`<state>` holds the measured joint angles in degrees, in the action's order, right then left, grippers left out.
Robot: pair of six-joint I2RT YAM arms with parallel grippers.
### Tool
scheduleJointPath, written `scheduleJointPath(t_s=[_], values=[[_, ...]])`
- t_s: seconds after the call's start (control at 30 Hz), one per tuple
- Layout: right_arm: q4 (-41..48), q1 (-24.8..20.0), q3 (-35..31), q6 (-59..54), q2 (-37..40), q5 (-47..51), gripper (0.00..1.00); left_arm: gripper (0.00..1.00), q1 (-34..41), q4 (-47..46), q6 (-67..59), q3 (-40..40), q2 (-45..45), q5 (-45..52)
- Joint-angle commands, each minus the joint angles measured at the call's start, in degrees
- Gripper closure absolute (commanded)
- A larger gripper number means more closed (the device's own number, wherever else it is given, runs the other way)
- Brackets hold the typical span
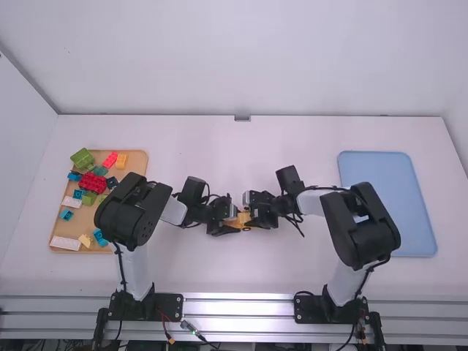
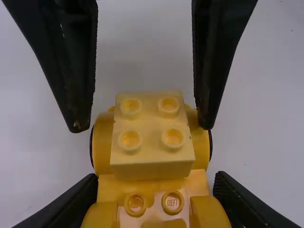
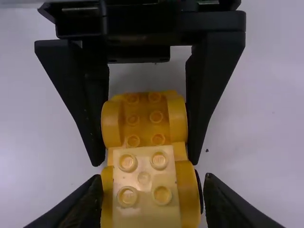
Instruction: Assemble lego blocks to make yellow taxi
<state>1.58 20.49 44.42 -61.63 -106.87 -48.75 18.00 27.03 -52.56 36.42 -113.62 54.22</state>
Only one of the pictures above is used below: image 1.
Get blue mat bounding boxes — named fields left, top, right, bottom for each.
left=336, top=150, right=439, bottom=258

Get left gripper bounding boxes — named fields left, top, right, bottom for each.
left=205, top=195, right=241, bottom=239

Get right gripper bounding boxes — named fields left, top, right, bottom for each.
left=248, top=189, right=280, bottom=232

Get silver rails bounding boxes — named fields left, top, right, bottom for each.
left=0, top=292, right=468, bottom=341

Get yellow toy car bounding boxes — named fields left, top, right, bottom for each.
left=223, top=211, right=257, bottom=235

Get large green toy brick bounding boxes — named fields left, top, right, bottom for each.
left=69, top=147, right=96, bottom=171

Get black cable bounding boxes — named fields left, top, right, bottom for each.
left=283, top=213, right=306, bottom=239

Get tan tray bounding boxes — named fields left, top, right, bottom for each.
left=48, top=148, right=150, bottom=254

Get large red toy brick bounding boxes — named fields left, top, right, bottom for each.
left=78, top=172, right=108, bottom=194

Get long white toy brick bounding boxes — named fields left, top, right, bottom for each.
left=49, top=235, right=82, bottom=252

